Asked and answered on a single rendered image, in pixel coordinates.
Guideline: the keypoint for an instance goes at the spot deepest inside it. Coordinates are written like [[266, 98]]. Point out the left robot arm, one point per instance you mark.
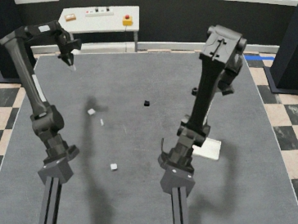
[[45, 127]]

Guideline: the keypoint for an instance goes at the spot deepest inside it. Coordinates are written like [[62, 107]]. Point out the black hollow cylinder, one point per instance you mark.
[[194, 90]]

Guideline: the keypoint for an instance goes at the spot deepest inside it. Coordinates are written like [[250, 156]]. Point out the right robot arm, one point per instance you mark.
[[215, 57]]

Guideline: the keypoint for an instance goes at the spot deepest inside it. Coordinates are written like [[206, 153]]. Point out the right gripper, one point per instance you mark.
[[224, 88]]

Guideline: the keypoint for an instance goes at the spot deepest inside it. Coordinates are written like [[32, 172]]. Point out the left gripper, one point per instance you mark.
[[64, 57]]

